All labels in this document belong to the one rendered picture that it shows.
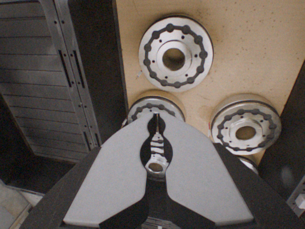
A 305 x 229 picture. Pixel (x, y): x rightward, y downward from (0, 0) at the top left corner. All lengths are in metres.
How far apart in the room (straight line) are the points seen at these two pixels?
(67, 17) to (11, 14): 0.21
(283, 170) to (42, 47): 0.45
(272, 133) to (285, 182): 0.07
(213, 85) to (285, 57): 0.10
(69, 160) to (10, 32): 0.32
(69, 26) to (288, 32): 0.26
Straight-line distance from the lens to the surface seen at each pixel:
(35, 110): 0.49
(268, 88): 0.32
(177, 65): 0.27
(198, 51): 0.25
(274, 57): 0.30
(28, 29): 0.39
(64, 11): 0.21
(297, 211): 0.36
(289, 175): 0.33
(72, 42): 0.22
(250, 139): 0.32
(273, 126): 0.32
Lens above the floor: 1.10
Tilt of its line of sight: 54 degrees down
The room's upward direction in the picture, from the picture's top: 159 degrees counter-clockwise
